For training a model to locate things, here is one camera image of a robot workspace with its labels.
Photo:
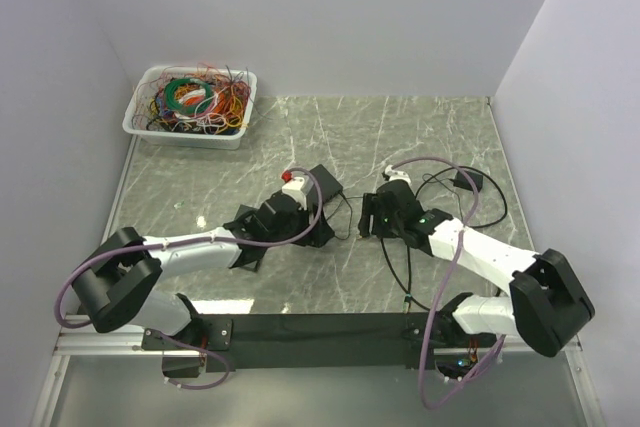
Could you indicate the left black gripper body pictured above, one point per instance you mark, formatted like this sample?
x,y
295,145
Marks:
x,y
296,228

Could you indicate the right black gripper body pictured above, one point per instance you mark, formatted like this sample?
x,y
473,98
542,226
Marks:
x,y
387,225

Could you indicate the black network switch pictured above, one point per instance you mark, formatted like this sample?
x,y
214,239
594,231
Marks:
x,y
329,185
250,258

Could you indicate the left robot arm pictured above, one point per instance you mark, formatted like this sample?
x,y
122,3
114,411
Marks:
x,y
115,285

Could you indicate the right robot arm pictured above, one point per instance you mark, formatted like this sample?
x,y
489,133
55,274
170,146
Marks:
x,y
543,302

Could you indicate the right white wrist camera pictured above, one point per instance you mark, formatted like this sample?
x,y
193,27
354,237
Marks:
x,y
392,174

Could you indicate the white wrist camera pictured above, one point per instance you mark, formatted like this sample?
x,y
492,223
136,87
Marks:
x,y
392,174
297,187

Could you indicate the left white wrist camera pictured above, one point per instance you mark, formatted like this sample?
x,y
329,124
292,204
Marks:
x,y
297,187

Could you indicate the white wire basket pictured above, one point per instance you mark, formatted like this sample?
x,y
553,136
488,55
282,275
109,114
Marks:
x,y
192,106

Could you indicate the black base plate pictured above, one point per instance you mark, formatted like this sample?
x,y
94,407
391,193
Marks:
x,y
254,341

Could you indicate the aluminium rail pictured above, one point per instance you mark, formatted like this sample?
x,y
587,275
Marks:
x,y
128,340

